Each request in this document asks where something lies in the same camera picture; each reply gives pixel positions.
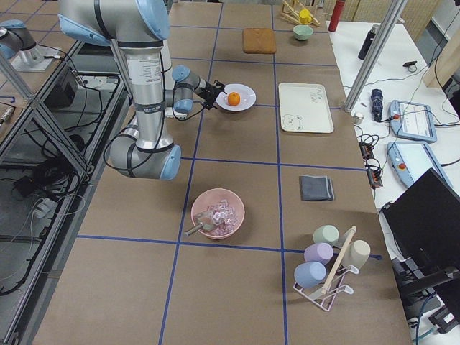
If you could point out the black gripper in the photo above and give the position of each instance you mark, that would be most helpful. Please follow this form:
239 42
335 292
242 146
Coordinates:
205 91

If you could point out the orange mandarin fruit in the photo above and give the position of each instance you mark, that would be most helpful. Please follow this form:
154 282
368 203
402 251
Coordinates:
233 99

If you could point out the white round plate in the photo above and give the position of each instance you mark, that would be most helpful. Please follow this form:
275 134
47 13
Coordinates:
248 97

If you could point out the third robot arm edge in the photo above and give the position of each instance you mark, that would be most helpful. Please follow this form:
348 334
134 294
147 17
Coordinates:
20 47

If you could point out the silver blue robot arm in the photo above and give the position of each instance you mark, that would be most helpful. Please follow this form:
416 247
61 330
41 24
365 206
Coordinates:
137 33

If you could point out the brown wooden tray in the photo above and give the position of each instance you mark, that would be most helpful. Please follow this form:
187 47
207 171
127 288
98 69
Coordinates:
258 41

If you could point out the cream bear tray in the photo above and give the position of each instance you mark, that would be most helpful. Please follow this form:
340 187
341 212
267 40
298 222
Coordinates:
304 108

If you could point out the green ceramic bowl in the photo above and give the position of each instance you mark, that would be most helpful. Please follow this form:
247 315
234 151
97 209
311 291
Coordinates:
302 32

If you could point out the pink bowl with ice cubes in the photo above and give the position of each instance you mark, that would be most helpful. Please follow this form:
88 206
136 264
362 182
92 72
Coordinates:
222 210

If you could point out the wooden dish rack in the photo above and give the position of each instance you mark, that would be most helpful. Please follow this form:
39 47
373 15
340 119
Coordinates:
290 9

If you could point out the yellow mug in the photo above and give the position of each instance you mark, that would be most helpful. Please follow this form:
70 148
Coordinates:
305 16

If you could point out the metal scoop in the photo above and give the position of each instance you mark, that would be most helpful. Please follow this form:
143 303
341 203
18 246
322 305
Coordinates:
203 222

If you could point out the grey folded cloth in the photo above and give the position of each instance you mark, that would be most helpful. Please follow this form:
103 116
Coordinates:
316 188

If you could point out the small metal cup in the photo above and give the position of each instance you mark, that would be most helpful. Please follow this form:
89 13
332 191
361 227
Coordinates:
358 118

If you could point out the red bottle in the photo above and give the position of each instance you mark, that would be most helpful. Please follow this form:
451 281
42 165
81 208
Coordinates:
336 14

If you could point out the folded dark blue umbrella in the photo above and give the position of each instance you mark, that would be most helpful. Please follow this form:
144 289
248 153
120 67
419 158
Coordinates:
377 104

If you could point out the black bottle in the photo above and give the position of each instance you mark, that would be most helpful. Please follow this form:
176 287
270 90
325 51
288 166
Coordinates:
368 41

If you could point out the green cup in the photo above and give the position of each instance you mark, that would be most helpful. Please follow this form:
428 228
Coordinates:
326 234

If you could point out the purple cup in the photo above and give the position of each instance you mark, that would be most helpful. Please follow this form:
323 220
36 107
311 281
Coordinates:
319 252

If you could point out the wooden rod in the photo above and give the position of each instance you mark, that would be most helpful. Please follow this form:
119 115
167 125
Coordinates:
349 236

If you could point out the upper blue teach pendant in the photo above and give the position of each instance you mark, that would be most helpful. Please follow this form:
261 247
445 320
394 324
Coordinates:
412 121

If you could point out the blue teach pendant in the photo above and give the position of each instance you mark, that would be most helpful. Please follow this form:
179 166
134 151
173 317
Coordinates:
411 160
412 121

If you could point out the blue cup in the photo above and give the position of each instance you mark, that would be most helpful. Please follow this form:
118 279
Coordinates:
309 274

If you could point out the lower blue teach pendant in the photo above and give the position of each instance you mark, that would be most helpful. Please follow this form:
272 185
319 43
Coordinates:
411 160

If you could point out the beige cup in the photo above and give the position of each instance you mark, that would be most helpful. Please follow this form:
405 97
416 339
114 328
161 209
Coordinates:
356 254

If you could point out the black laptop monitor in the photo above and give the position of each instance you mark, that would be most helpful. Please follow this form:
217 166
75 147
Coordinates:
424 221

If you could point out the black power adapter box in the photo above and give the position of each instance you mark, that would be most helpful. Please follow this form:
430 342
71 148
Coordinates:
443 320

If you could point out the aluminium frame post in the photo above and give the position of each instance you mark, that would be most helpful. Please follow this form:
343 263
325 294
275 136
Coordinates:
385 29

